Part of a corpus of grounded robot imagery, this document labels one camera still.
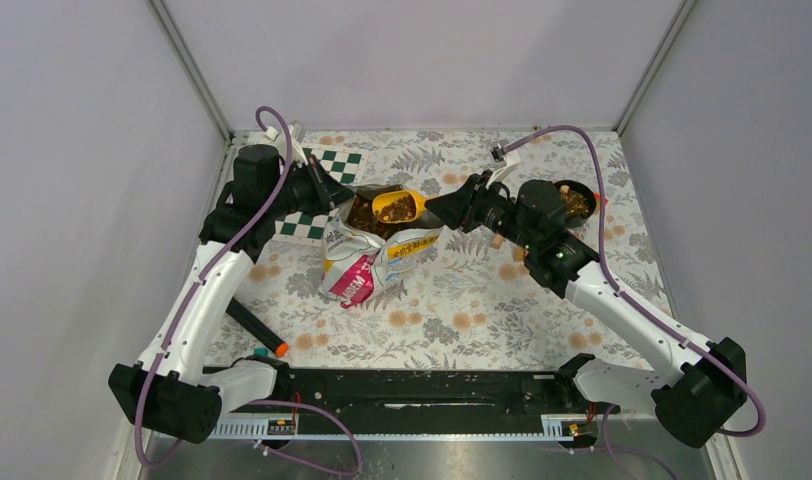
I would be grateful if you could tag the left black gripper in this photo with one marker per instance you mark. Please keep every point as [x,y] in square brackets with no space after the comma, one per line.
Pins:
[335,192]

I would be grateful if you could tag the black empty bowl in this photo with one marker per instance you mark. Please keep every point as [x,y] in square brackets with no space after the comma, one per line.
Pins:
[580,201]

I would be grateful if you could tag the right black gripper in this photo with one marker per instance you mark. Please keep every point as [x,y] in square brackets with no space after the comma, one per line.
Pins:
[462,208]

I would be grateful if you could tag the yellow plastic scoop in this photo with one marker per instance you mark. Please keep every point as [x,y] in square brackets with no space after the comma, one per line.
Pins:
[396,207]

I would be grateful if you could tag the orange red small object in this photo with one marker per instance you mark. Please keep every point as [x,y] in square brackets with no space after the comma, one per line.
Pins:
[600,200]

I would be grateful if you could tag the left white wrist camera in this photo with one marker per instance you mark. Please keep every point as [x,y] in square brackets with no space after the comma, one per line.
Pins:
[287,143]

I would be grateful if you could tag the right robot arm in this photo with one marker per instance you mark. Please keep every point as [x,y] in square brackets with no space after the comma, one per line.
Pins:
[693,386]

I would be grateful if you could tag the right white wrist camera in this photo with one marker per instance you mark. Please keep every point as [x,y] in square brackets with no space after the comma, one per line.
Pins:
[508,162]

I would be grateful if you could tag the green white chessboard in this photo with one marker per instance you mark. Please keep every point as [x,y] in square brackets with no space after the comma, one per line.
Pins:
[344,166]

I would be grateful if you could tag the cat food bag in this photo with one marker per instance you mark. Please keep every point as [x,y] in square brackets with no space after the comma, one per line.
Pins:
[363,257]

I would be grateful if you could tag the black marker orange cap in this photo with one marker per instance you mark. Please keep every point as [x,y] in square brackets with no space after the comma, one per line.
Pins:
[257,328]

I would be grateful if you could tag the floral tablecloth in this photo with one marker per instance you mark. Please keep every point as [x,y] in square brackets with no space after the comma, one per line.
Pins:
[471,304]

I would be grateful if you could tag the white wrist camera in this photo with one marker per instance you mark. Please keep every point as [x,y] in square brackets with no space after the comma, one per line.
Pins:
[508,162]
[287,143]

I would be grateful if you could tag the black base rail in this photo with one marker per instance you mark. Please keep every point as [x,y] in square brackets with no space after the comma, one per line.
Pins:
[428,402]

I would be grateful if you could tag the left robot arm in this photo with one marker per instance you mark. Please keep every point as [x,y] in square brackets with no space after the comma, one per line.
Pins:
[167,390]

